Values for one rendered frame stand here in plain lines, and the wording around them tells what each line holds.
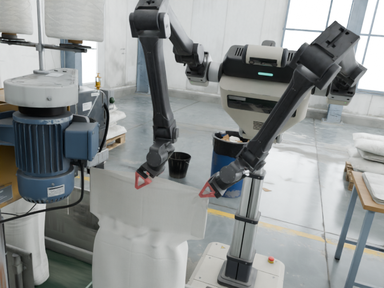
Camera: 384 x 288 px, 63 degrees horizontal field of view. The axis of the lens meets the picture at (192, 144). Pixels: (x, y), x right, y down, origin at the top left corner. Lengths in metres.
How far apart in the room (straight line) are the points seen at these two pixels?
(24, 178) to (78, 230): 1.08
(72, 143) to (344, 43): 0.73
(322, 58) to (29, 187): 0.82
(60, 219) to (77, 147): 1.18
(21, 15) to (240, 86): 0.83
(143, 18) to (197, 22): 8.61
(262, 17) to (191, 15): 2.00
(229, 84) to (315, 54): 0.60
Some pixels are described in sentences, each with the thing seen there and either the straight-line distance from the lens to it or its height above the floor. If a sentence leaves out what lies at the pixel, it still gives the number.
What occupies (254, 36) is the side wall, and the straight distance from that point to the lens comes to 9.12.
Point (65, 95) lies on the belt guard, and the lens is 0.87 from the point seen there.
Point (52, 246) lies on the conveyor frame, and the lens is 2.04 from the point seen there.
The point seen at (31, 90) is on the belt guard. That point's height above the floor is 1.41.
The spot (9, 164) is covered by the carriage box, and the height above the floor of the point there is 1.15.
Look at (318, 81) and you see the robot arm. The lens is 0.85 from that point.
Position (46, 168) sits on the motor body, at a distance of 0.94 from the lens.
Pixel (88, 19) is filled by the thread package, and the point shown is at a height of 1.59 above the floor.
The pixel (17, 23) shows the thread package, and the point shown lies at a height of 1.56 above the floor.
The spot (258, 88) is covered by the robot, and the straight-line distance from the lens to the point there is 1.36.
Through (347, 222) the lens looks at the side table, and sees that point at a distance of 2.80.
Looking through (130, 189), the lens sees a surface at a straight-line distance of 1.23.
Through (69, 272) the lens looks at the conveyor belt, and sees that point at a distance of 1.85.
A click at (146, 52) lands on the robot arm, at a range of 0.98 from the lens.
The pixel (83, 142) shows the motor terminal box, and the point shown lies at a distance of 0.89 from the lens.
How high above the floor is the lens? 1.54
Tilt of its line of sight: 17 degrees down
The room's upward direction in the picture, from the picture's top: 6 degrees clockwise
